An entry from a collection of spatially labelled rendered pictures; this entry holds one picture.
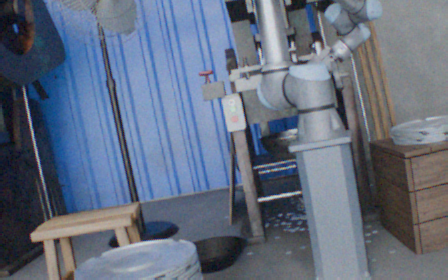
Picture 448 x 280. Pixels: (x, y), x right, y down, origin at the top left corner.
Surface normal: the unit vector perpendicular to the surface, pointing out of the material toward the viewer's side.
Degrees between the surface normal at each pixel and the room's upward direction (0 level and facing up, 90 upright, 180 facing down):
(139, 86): 90
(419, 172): 90
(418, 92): 90
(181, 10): 90
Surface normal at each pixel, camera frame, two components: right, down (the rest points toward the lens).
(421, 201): -0.02, 0.06
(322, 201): -0.29, 0.11
